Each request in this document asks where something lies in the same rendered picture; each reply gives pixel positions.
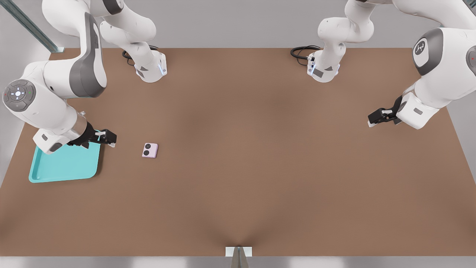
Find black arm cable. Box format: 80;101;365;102
290;45;322;67
122;45;160;66

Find pale lilac phone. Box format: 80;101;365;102
142;143;159;159

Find silver frame post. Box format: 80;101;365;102
1;0;65;53
225;246;253;268

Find pale blue-green tray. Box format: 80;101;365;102
29;130;103;184

